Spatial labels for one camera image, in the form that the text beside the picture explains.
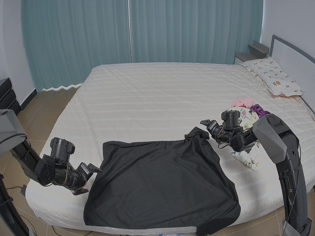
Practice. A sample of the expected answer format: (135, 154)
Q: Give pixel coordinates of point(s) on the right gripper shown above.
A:
(216, 129)

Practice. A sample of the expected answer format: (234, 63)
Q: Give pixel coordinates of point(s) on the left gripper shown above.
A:
(76, 178)

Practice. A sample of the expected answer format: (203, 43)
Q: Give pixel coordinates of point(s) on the black T-shirt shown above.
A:
(160, 181)

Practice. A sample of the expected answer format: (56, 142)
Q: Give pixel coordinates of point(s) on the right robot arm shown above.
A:
(270, 136)

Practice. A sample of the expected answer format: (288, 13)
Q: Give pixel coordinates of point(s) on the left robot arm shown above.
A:
(44, 171)

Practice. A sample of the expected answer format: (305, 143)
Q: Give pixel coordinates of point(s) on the bed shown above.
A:
(147, 102)

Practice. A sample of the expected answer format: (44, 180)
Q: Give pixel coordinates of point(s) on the pink garment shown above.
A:
(240, 102)

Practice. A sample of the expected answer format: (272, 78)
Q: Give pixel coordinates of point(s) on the purple garment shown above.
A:
(258, 109)

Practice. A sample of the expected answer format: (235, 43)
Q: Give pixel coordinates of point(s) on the white printed pyjama garment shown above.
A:
(248, 156)

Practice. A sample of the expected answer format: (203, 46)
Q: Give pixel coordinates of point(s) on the white printed pillow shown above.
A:
(273, 76)

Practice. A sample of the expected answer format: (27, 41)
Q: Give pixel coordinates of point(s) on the grey bedside table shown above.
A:
(251, 54)

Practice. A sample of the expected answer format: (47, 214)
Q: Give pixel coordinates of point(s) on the dark grey chest of drawers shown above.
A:
(7, 95)

